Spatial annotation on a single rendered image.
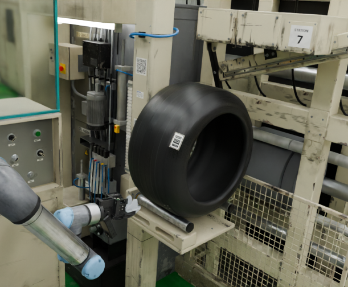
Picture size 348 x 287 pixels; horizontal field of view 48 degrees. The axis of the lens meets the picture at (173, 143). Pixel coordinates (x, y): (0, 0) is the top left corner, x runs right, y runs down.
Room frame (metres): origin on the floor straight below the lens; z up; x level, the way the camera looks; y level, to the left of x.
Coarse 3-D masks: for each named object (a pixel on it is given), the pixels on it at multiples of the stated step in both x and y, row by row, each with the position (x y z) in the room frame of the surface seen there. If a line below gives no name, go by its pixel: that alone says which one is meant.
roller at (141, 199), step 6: (138, 198) 1.66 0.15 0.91; (144, 198) 1.64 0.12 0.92; (144, 204) 1.62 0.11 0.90; (150, 204) 1.60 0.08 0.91; (156, 204) 1.59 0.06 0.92; (150, 210) 1.60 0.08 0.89; (156, 210) 1.56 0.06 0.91; (162, 210) 1.55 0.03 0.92; (162, 216) 1.53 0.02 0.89; (168, 216) 1.51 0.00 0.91; (174, 216) 1.50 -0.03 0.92; (180, 216) 1.49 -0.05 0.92; (174, 222) 1.48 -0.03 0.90; (180, 222) 1.46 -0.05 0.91; (186, 222) 1.45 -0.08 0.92; (186, 228) 1.43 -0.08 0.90; (192, 228) 1.45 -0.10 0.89
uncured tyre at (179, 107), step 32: (160, 96) 1.58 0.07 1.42; (192, 96) 1.52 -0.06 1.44; (224, 96) 1.57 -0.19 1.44; (160, 128) 1.44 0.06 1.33; (192, 128) 1.42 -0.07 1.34; (224, 128) 1.87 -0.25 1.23; (128, 160) 1.52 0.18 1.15; (160, 160) 1.38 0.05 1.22; (192, 160) 1.85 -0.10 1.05; (224, 160) 1.83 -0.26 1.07; (160, 192) 1.40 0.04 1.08; (192, 192) 1.74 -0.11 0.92; (224, 192) 1.61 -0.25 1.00
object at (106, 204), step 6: (114, 192) 1.35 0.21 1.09; (96, 198) 1.27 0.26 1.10; (108, 198) 1.29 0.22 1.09; (114, 198) 1.30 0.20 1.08; (120, 198) 1.32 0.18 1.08; (126, 198) 1.31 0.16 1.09; (102, 204) 1.25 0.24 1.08; (108, 204) 1.27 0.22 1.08; (114, 204) 1.28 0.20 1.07; (120, 204) 1.28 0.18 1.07; (102, 210) 1.23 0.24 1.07; (108, 210) 1.27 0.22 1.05; (114, 210) 1.27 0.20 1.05; (120, 210) 1.30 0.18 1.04; (102, 216) 1.23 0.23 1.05; (114, 216) 1.27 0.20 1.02
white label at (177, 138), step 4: (176, 132) 1.40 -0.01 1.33; (176, 136) 1.39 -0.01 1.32; (180, 136) 1.39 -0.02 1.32; (184, 136) 1.38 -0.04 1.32; (172, 140) 1.39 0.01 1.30; (176, 140) 1.38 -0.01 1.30; (180, 140) 1.38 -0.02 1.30; (172, 144) 1.38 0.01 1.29; (176, 144) 1.38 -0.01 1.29; (180, 144) 1.37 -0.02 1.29; (176, 148) 1.37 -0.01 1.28
